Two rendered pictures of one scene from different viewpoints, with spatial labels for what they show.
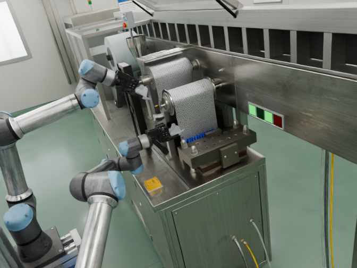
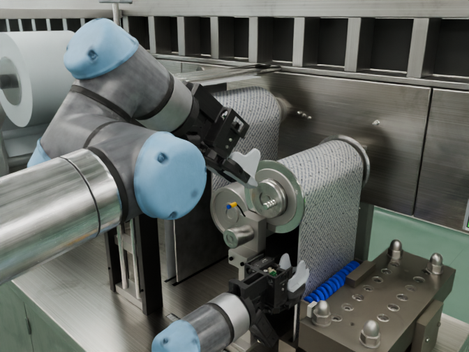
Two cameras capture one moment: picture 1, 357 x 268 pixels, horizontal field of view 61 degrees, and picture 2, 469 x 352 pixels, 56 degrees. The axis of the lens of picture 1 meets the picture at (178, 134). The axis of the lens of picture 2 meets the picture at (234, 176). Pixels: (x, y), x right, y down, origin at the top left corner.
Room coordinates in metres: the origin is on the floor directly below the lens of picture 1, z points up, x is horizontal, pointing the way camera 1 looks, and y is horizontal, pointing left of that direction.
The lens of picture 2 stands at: (0.87, 0.45, 1.58)
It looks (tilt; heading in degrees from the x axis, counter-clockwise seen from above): 20 degrees down; 333
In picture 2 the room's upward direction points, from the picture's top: straight up
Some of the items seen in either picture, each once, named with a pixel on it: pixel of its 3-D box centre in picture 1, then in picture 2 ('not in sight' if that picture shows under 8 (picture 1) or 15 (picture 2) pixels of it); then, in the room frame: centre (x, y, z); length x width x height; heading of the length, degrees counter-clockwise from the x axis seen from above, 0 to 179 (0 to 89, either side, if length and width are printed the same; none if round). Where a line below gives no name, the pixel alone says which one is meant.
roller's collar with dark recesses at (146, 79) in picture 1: (145, 80); not in sight; (1.77, 0.13, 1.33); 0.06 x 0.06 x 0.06; 20
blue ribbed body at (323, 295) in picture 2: (201, 136); (334, 284); (1.50, -0.12, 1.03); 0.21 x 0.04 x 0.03; 110
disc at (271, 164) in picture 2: (168, 102); (273, 196); (1.54, 0.02, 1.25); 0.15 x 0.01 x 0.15; 20
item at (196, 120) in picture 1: (197, 121); (329, 246); (1.53, -0.12, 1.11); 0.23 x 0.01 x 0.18; 110
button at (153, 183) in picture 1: (152, 183); not in sight; (1.31, 0.18, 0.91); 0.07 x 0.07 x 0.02; 20
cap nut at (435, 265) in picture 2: (245, 128); (435, 261); (1.44, -0.36, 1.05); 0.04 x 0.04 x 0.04
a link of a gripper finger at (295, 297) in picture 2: (170, 136); (287, 294); (1.44, 0.04, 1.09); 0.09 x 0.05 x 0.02; 109
